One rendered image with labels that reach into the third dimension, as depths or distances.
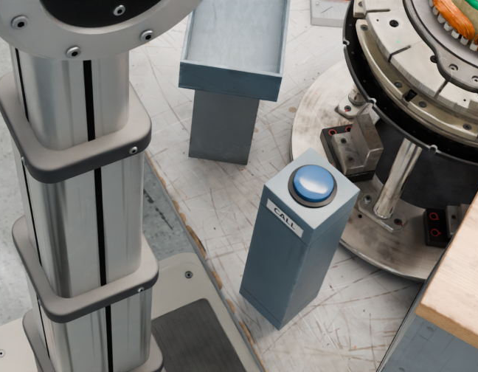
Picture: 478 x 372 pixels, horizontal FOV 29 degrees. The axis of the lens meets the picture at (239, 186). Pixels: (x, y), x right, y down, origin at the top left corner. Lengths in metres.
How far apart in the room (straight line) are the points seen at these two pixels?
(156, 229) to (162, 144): 0.84
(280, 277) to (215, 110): 0.24
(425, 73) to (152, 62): 0.49
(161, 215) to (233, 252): 0.93
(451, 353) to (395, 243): 0.30
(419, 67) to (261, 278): 0.30
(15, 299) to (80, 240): 1.13
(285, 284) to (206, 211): 0.21
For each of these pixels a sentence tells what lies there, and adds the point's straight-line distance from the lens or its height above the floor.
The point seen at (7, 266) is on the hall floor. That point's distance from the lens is 2.05.
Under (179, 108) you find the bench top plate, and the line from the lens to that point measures 1.29.
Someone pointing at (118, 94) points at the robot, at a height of 1.22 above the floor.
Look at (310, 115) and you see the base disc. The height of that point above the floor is 0.80.
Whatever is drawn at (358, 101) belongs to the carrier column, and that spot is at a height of 0.82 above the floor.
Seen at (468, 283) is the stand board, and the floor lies 1.07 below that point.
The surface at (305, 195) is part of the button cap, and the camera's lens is 0.92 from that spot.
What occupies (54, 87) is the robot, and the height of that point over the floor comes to 1.26.
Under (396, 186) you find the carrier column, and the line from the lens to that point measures 1.13.
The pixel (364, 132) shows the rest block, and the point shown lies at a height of 0.87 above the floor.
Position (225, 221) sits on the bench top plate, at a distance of 1.19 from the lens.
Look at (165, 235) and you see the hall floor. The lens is 2.07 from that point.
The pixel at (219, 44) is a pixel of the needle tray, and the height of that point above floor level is 1.02.
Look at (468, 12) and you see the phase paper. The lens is 0.98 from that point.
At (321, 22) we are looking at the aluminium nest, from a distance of 1.41.
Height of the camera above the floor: 1.81
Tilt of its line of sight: 58 degrees down
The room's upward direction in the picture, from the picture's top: 11 degrees clockwise
